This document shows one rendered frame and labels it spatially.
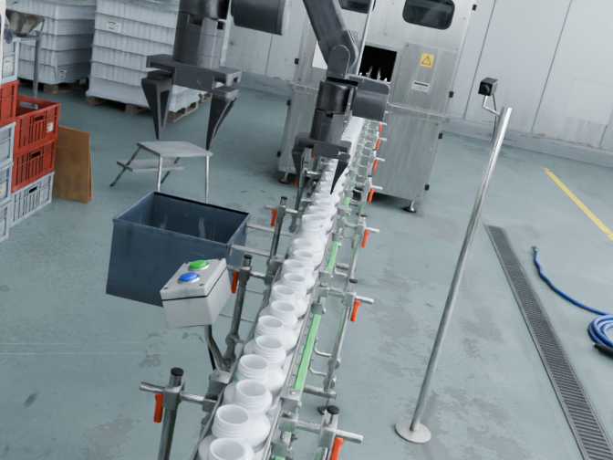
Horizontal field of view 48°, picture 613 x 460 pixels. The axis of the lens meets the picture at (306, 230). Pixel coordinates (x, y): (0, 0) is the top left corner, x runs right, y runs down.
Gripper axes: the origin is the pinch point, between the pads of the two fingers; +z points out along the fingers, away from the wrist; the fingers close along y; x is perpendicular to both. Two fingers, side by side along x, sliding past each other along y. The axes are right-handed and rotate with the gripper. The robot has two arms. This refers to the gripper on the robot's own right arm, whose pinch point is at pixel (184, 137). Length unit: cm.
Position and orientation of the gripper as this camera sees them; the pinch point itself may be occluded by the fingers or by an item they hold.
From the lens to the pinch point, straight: 87.6
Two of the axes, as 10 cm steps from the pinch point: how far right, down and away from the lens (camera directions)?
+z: -2.0, 9.3, 3.1
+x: 1.2, -2.9, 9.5
